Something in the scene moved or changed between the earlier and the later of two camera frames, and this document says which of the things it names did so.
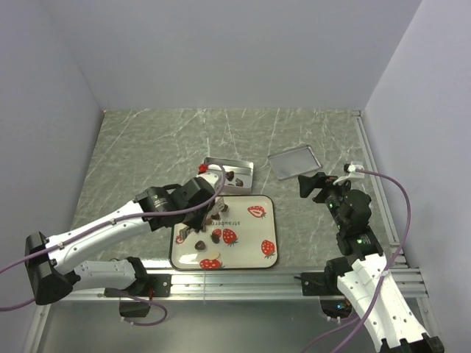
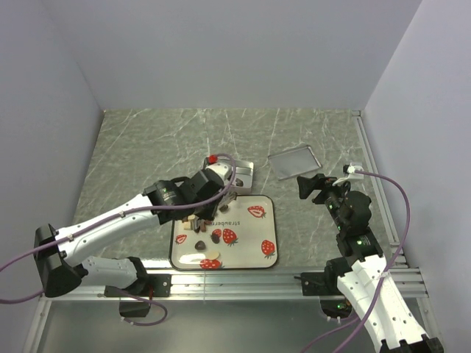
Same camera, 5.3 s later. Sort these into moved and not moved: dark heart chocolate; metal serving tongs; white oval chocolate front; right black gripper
Moved: metal serving tongs
Not moved: right black gripper; dark heart chocolate; white oval chocolate front
